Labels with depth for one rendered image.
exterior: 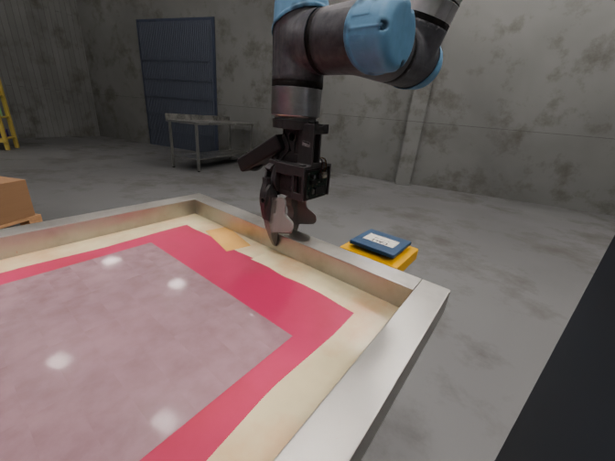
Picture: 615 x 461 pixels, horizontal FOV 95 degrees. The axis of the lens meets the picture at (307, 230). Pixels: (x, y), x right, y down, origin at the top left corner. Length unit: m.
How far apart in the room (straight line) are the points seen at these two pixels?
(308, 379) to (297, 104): 0.34
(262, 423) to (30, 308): 0.31
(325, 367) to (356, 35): 0.35
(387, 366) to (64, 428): 0.26
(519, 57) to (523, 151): 1.63
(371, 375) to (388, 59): 0.32
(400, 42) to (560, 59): 6.65
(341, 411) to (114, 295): 0.32
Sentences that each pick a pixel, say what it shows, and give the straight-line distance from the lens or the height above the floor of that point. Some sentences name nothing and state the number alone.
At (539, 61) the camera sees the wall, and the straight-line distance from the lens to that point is 6.93.
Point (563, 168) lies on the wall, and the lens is 7.10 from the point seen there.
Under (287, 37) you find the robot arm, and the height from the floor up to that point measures 1.30.
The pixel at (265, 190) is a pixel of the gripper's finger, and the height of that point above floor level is 1.09.
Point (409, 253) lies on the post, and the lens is 0.64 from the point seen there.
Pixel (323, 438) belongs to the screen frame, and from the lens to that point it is 0.24.
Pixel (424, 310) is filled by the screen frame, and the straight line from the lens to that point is 0.37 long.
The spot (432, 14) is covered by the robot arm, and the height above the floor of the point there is 1.34.
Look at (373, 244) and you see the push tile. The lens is 0.61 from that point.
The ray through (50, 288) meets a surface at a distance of 0.51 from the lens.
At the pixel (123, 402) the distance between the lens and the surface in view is 0.32.
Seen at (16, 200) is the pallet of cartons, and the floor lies 0.33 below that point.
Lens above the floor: 1.21
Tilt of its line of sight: 22 degrees down
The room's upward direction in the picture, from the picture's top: 5 degrees clockwise
